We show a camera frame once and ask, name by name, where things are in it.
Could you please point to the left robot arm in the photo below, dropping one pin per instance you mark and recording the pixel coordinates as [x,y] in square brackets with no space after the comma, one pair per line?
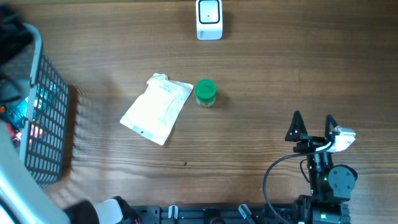
[23,201]

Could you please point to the green lidded jar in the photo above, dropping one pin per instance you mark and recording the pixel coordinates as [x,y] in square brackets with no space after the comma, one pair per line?
[205,92]

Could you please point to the teal Listerine mouthwash bottle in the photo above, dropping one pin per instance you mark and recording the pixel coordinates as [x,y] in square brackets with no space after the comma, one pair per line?
[50,107]

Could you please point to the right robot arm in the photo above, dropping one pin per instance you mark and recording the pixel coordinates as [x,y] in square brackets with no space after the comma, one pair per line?
[331,185]

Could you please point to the white snack pouch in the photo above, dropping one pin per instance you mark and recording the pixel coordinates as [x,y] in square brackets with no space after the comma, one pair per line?
[154,113]

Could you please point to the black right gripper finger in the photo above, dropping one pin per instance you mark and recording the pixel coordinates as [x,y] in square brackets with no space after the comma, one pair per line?
[297,130]
[330,124]

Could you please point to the grey plastic mesh basket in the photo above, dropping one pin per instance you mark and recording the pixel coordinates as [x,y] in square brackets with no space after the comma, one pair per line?
[42,157]

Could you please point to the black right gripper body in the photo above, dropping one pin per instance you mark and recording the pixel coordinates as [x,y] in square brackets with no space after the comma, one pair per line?
[310,144]

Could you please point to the red Kleenex tissue pack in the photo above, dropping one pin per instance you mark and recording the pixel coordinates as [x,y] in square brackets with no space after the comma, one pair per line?
[16,134]

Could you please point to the white barcode scanner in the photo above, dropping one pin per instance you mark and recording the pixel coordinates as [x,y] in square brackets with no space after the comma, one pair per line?
[209,19]

